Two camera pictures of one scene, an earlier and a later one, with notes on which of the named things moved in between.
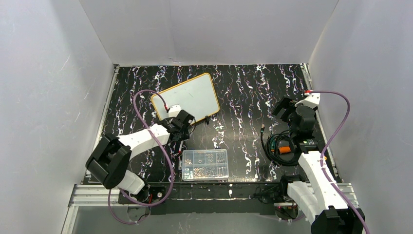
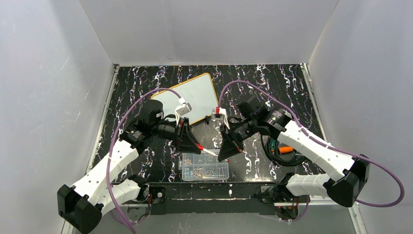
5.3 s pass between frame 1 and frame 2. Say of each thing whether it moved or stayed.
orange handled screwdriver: stayed
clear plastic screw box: stayed
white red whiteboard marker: moved
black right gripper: moved
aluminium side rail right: stayed
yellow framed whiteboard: stayed
